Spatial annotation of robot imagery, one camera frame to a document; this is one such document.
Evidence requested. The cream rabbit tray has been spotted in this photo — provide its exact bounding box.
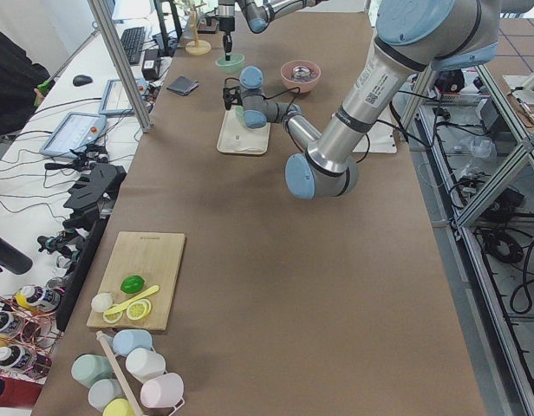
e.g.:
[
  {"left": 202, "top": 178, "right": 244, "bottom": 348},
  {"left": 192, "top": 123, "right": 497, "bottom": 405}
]
[{"left": 217, "top": 109, "right": 270, "bottom": 155}]

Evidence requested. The far teach pendant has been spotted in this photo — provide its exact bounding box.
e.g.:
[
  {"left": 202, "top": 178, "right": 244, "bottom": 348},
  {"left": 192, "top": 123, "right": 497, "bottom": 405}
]
[{"left": 98, "top": 79, "right": 134, "bottom": 116}]

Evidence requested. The lemon slice at edge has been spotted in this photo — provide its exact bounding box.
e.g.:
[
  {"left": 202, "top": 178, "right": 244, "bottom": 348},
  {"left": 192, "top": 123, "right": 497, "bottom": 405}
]
[{"left": 102, "top": 311, "right": 123, "bottom": 325}]

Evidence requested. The copper wire basket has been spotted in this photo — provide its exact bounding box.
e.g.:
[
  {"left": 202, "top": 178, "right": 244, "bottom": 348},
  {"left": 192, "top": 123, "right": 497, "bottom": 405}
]
[{"left": 0, "top": 296, "right": 62, "bottom": 382}]

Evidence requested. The sage green cup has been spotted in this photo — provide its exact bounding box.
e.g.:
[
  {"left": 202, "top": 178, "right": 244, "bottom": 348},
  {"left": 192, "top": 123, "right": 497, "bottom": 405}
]
[{"left": 71, "top": 354, "right": 114, "bottom": 388}]

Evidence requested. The aluminium side frame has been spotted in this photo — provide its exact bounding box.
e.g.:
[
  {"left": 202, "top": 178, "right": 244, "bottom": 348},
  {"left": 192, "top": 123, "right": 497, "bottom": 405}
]
[{"left": 394, "top": 56, "right": 534, "bottom": 415}]

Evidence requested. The red object at corner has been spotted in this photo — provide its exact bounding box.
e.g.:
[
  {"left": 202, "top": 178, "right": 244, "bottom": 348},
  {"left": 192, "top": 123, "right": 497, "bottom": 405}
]
[{"left": 0, "top": 376, "right": 42, "bottom": 409}]

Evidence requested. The teach pendant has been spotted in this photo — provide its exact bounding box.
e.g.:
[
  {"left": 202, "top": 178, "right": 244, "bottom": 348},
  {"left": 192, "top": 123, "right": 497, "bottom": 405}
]
[
  {"left": 39, "top": 112, "right": 107, "bottom": 159},
  {"left": 98, "top": 79, "right": 134, "bottom": 116}
]

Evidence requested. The black tool holder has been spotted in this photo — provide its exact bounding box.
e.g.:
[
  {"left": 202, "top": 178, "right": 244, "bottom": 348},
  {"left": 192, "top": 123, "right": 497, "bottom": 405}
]
[{"left": 55, "top": 163, "right": 127, "bottom": 332}]

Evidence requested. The seated person in black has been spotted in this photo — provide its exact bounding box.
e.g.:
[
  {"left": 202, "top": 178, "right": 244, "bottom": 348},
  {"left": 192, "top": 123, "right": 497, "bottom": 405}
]
[{"left": 0, "top": 31, "right": 49, "bottom": 136}]

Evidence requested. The near teach pendant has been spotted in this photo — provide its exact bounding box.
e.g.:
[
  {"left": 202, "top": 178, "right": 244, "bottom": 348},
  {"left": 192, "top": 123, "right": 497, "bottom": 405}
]
[{"left": 39, "top": 112, "right": 107, "bottom": 159}]

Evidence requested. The metal ice scoop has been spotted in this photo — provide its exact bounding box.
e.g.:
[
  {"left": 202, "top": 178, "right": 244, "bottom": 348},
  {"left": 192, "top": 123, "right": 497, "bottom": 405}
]
[{"left": 291, "top": 65, "right": 316, "bottom": 82}]

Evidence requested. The white cup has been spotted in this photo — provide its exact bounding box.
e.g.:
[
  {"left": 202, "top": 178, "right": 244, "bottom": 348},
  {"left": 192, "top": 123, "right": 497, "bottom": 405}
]
[{"left": 125, "top": 348, "right": 166, "bottom": 383}]

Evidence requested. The grey folded cloth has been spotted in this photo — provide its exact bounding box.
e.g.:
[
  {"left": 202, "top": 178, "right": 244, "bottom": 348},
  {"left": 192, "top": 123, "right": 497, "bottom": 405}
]
[{"left": 166, "top": 75, "right": 199, "bottom": 96}]

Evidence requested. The black keyboard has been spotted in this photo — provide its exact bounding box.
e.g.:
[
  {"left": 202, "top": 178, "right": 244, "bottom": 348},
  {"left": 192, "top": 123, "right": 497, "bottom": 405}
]
[{"left": 120, "top": 27, "right": 146, "bottom": 66}]

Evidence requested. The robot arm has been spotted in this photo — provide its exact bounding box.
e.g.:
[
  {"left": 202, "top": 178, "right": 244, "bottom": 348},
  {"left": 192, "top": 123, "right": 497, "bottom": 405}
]
[
  {"left": 215, "top": 0, "right": 323, "bottom": 62},
  {"left": 223, "top": 0, "right": 503, "bottom": 199}
]

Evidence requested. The black computer mouse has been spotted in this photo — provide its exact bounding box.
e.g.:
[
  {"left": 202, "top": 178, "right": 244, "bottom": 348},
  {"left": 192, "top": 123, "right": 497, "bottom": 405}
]
[{"left": 72, "top": 75, "right": 93, "bottom": 87}]

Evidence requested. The black power adapter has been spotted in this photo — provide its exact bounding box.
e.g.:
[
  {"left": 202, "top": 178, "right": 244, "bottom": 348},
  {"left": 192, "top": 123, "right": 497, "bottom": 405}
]
[{"left": 141, "top": 49, "right": 161, "bottom": 81}]

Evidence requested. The yellow plastic knife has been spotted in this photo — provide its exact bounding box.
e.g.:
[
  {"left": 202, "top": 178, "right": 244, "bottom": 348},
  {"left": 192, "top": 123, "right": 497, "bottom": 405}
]
[{"left": 104, "top": 284, "right": 160, "bottom": 315}]

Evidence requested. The wooden stand with round base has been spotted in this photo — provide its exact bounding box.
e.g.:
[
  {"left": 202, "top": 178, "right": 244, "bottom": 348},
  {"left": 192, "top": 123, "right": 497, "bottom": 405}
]
[{"left": 175, "top": 0, "right": 212, "bottom": 55}]

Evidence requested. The wooden rack handle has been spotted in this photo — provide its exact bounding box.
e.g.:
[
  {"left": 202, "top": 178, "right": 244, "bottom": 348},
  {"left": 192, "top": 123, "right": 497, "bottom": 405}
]
[{"left": 95, "top": 331, "right": 144, "bottom": 416}]

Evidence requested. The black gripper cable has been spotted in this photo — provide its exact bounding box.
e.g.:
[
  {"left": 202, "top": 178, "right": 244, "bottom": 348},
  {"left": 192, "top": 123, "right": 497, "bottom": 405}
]
[{"left": 225, "top": 76, "right": 303, "bottom": 114}]

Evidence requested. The black bottle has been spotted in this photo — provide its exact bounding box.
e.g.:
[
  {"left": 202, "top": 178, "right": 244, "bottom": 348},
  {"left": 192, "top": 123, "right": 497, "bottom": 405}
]
[{"left": 0, "top": 238, "right": 33, "bottom": 275}]

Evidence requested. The aluminium frame post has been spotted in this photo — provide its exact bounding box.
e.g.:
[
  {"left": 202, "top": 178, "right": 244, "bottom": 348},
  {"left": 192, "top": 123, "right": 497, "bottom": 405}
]
[{"left": 88, "top": 0, "right": 153, "bottom": 133}]

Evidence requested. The lemon slice top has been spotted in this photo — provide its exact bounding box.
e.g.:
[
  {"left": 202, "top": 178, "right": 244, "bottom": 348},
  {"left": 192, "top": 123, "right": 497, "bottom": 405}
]
[{"left": 126, "top": 299, "right": 145, "bottom": 321}]

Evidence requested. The bamboo cutting board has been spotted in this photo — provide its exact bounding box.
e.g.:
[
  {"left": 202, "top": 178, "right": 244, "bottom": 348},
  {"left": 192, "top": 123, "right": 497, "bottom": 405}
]
[{"left": 87, "top": 231, "right": 186, "bottom": 332}]

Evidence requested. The grey cup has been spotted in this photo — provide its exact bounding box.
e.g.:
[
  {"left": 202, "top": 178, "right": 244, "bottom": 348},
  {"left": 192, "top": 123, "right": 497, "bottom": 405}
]
[{"left": 88, "top": 379, "right": 125, "bottom": 412}]

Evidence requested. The yellow sauce bottle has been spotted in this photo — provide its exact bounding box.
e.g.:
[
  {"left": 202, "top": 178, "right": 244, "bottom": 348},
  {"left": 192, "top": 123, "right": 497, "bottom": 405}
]
[{"left": 16, "top": 285, "right": 61, "bottom": 313}]

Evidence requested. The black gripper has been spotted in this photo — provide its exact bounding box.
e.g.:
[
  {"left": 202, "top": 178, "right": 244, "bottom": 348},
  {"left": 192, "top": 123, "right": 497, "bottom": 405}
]
[
  {"left": 218, "top": 16, "right": 235, "bottom": 62},
  {"left": 222, "top": 77, "right": 241, "bottom": 109}
]

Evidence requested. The green bowl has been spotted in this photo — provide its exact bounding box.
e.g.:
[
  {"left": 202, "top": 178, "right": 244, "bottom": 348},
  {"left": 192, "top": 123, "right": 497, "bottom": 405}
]
[{"left": 215, "top": 53, "right": 245, "bottom": 75}]

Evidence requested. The white garlic bulb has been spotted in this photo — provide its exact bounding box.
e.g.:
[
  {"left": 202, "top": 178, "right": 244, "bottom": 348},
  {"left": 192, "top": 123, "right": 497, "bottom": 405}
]
[{"left": 91, "top": 292, "right": 114, "bottom": 313}]

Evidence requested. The lemon slice underneath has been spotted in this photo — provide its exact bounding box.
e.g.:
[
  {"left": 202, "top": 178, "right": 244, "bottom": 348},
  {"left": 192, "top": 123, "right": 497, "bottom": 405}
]
[{"left": 141, "top": 298, "right": 152, "bottom": 317}]

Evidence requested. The lavender plastic cup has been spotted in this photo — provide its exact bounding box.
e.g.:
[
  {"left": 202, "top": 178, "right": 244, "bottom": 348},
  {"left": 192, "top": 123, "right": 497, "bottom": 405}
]
[{"left": 140, "top": 373, "right": 185, "bottom": 408}]

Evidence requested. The yellow cup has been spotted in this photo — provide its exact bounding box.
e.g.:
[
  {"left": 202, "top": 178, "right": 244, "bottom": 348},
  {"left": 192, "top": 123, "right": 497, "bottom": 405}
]
[{"left": 102, "top": 398, "right": 135, "bottom": 416}]

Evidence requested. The light blue cup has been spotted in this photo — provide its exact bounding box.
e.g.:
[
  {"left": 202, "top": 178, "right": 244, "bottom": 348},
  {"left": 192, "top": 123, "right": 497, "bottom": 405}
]
[{"left": 113, "top": 329, "right": 153, "bottom": 356}]

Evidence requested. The green lime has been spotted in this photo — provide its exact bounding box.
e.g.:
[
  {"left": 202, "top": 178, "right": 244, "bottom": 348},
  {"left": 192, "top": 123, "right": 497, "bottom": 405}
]
[{"left": 120, "top": 275, "right": 145, "bottom": 294}]

